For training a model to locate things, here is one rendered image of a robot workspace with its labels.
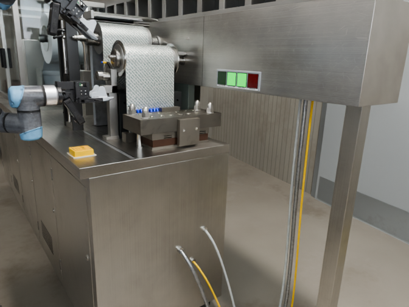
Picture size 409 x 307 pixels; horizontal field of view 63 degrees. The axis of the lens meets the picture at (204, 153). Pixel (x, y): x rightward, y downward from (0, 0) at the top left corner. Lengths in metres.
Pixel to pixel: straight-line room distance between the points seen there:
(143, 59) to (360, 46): 0.85
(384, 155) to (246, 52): 1.80
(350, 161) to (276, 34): 0.51
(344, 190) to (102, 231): 0.88
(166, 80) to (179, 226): 0.65
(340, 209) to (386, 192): 1.61
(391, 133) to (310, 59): 1.77
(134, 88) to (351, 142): 0.88
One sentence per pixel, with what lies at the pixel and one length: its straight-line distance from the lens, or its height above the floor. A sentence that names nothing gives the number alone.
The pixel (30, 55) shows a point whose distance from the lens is 2.40.
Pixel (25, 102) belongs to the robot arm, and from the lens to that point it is 1.31.
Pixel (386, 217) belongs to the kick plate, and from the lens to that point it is 2.97.
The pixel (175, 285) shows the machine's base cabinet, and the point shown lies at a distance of 1.60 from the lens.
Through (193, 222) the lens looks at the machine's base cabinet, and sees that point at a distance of 1.49.
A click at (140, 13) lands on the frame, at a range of 2.11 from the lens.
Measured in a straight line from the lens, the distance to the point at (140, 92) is 1.49.
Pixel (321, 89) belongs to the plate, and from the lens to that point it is 1.12.
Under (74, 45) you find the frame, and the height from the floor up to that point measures 1.30.
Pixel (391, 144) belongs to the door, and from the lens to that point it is 2.84.
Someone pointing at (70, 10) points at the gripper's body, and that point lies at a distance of 1.40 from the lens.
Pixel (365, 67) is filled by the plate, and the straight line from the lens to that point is 1.05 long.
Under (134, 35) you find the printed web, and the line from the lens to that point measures 1.74.
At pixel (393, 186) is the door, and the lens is 2.88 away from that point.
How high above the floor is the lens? 1.26
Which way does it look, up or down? 16 degrees down
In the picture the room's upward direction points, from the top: 2 degrees clockwise
